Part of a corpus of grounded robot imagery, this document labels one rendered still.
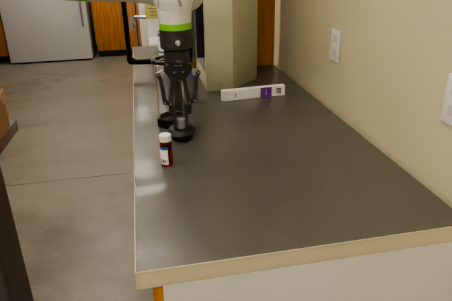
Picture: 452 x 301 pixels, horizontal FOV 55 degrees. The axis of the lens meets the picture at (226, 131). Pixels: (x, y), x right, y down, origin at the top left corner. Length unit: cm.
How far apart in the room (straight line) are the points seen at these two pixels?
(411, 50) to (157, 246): 80
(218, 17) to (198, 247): 106
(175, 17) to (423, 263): 85
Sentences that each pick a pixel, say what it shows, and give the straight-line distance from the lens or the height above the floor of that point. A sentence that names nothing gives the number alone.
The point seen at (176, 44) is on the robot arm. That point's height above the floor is 124.
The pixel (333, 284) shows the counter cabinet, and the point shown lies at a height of 84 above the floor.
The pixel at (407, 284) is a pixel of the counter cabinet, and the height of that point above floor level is 80.
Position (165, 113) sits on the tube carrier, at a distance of 141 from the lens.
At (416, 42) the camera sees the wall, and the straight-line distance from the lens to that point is 121.
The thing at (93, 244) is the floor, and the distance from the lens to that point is 255.
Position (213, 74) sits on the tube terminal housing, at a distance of 177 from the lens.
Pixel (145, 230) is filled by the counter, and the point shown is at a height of 94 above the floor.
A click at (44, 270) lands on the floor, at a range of 246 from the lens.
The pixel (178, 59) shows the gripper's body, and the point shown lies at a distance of 124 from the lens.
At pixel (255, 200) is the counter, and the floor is 94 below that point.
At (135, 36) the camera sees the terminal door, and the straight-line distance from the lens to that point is 205.
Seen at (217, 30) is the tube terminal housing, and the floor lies 119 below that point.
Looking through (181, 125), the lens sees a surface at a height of 99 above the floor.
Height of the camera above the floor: 148
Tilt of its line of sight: 23 degrees down
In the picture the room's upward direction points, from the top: 1 degrees counter-clockwise
